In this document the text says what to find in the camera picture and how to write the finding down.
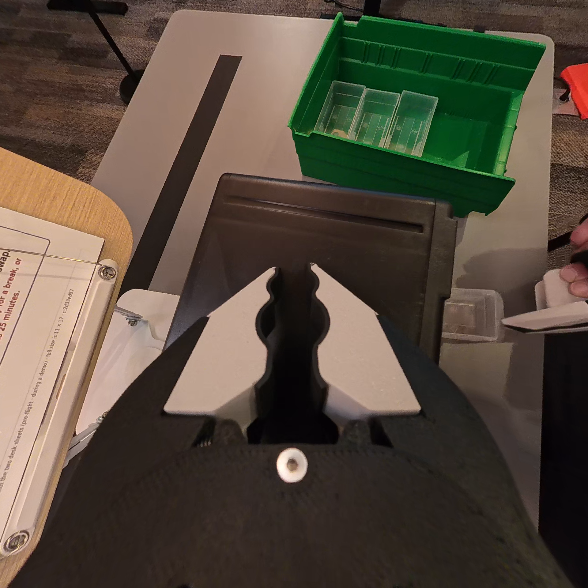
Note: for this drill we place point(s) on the green plastic bin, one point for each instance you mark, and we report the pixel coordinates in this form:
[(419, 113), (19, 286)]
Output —
[(459, 133)]

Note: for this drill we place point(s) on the black floor stand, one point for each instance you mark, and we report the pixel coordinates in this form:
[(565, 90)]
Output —
[(112, 43)]

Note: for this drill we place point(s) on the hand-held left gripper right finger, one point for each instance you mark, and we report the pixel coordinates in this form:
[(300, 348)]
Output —
[(363, 363)]

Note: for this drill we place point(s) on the printed instruction sheet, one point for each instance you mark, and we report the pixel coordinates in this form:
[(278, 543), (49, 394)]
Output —
[(27, 285)]

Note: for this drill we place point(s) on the person's right hand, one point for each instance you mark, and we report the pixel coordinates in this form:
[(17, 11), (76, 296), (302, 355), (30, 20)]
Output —
[(579, 282)]

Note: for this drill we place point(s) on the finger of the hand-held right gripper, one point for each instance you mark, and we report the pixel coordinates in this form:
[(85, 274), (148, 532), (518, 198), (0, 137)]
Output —
[(556, 317)]

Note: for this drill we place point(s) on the black stand pole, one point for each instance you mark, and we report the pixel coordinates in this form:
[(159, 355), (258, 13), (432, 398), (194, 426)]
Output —
[(371, 7)]

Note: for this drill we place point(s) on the clear plastic drawer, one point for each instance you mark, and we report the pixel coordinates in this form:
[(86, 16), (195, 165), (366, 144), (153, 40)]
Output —
[(340, 110), (376, 119), (411, 124), (468, 317)]

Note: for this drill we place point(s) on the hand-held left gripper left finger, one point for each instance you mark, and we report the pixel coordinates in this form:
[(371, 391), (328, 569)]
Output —
[(220, 358)]

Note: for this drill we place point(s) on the black drawer cabinet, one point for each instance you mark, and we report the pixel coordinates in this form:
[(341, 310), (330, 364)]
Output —
[(321, 239)]

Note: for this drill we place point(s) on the white stand base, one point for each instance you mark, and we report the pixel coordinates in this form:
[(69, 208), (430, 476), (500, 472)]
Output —
[(138, 312)]

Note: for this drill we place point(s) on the black stand leg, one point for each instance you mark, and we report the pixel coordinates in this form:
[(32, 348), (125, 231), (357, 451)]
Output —
[(562, 240)]

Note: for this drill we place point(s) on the red bag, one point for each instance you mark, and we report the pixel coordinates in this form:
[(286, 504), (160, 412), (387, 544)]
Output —
[(578, 87)]

